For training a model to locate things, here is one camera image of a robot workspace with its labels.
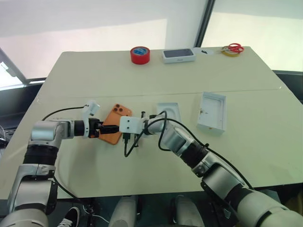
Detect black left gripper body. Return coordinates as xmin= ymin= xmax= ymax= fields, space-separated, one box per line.
xmin=89 ymin=117 xmax=102 ymax=139

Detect orange smartphone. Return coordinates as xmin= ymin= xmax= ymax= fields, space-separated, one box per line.
xmin=98 ymin=103 xmax=133 ymax=145

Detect white phone box base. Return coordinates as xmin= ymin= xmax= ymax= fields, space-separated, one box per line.
xmin=156 ymin=102 xmax=183 ymax=124

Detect white phone box lid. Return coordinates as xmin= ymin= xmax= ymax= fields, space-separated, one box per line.
xmin=196 ymin=91 xmax=228 ymax=137

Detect closed white phone box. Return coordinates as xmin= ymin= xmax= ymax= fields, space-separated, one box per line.
xmin=162 ymin=48 xmax=197 ymax=64

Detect red tape roll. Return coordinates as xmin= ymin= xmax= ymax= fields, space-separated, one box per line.
xmin=130 ymin=46 xmax=151 ymax=65

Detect white rounded robot foot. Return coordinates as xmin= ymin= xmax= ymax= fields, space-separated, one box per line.
xmin=170 ymin=195 xmax=206 ymax=227
xmin=108 ymin=195 xmax=138 ymax=227

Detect black and white sneaker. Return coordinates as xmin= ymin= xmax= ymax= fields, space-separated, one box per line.
xmin=56 ymin=206 xmax=83 ymax=227

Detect yellow tape roll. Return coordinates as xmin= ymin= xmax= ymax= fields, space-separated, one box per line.
xmin=221 ymin=48 xmax=243 ymax=58

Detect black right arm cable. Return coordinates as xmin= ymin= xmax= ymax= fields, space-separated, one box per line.
xmin=121 ymin=110 xmax=256 ymax=190

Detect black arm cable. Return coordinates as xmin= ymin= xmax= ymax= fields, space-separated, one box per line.
xmin=42 ymin=106 xmax=87 ymax=199
xmin=121 ymin=110 xmax=256 ymax=190

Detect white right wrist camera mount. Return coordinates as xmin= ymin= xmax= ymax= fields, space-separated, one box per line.
xmin=118 ymin=115 xmax=144 ymax=134

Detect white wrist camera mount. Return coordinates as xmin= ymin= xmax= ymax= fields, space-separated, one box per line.
xmin=118 ymin=115 xmax=144 ymax=134
xmin=81 ymin=100 xmax=100 ymax=138

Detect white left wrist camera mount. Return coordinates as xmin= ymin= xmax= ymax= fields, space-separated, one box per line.
xmin=81 ymin=100 xmax=100 ymax=138

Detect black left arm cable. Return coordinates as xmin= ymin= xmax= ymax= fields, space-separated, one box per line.
xmin=42 ymin=106 xmax=87 ymax=199

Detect white floor cable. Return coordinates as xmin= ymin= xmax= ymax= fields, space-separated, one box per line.
xmin=82 ymin=205 xmax=110 ymax=224

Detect grey slanted window frame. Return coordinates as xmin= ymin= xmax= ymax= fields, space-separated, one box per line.
xmin=0 ymin=46 xmax=46 ymax=88

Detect black window frame post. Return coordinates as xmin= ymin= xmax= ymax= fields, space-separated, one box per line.
xmin=193 ymin=0 xmax=216 ymax=48

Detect red handled scissors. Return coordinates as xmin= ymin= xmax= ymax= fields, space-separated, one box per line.
xmin=222 ymin=43 xmax=245 ymax=53

